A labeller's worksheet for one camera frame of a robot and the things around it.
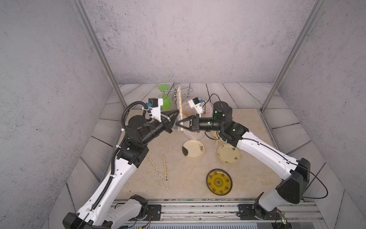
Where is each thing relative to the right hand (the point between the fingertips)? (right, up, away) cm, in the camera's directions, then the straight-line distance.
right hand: (177, 125), depth 59 cm
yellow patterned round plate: (+22, -33, +24) cm, 47 cm away
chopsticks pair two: (-8, -34, +24) cm, 42 cm away
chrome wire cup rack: (+2, +24, +55) cm, 60 cm away
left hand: (+1, +5, +2) cm, 6 cm away
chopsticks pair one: (-18, -25, +32) cm, 45 cm away
